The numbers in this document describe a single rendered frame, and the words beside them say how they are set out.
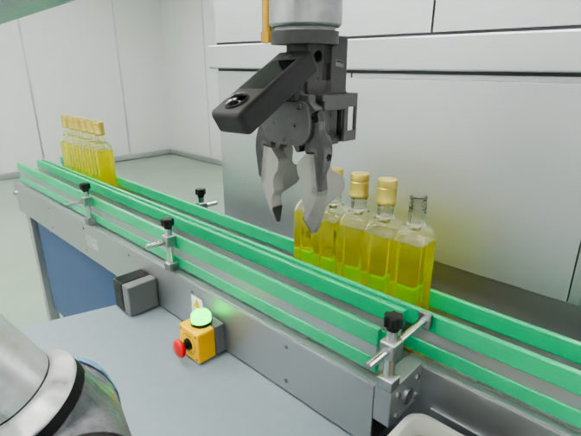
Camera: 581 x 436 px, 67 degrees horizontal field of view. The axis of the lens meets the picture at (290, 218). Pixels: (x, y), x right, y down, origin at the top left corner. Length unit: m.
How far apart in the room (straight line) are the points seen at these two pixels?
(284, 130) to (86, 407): 0.35
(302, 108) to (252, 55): 0.72
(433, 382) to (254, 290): 0.36
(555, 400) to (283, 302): 0.45
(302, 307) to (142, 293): 0.50
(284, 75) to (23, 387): 0.38
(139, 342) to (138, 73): 6.16
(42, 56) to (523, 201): 6.17
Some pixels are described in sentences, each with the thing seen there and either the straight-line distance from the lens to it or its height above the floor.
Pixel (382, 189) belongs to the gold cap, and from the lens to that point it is 0.77.
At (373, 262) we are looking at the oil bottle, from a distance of 0.80.
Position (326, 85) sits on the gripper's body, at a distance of 0.50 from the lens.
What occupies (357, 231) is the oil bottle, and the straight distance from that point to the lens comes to 0.81.
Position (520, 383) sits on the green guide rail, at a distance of 0.76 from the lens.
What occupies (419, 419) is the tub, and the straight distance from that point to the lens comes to 0.76.
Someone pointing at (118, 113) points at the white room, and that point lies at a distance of 6.93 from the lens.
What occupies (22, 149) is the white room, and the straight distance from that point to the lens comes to 6.52.
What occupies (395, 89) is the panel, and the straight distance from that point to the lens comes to 0.90.
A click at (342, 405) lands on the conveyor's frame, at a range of 0.81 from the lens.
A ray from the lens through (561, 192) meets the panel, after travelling 0.81.
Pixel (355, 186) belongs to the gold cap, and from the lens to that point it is 0.80.
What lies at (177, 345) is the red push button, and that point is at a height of 0.80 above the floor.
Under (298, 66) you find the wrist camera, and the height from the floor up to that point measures 1.35.
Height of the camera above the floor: 1.35
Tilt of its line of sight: 19 degrees down
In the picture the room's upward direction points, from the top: straight up
